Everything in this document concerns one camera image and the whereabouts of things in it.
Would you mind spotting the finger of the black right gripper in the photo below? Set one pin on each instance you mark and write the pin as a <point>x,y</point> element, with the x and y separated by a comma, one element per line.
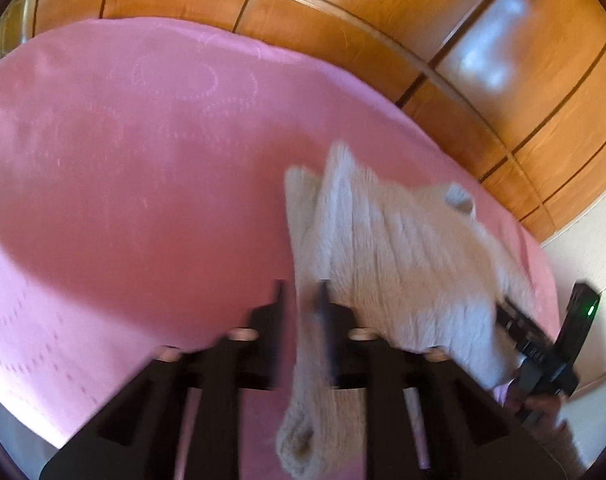
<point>528,337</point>

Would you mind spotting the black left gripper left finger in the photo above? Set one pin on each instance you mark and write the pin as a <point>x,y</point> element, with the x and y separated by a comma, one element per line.
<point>136,434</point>

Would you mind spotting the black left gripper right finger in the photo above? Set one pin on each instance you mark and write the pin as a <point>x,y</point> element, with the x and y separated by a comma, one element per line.
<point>426,418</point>

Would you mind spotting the white knitted sweater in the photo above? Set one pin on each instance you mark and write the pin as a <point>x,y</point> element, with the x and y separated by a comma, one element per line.
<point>415,265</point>

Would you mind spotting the grey sleeved right forearm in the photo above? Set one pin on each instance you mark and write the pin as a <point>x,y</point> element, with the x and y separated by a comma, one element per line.
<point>560,444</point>

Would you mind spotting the person's right hand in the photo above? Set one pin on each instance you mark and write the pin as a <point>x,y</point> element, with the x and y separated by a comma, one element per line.
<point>547,424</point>

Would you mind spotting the pink bedspread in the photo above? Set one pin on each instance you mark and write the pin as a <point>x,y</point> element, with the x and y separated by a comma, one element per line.
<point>143,205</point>

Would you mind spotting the wooden wardrobe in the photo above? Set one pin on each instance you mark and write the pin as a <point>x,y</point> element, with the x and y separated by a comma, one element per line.
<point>513,90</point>

